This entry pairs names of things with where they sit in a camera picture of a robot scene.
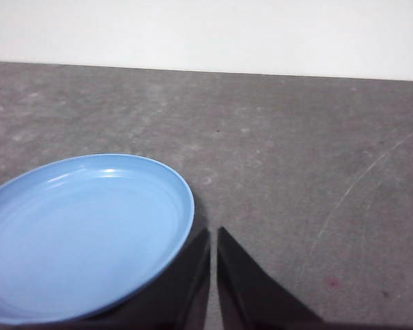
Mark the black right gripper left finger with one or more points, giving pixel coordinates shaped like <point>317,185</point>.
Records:
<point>182,295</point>

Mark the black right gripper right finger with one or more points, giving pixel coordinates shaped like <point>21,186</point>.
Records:
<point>248,292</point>

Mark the blue plate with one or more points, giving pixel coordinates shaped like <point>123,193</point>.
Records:
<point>86,240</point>

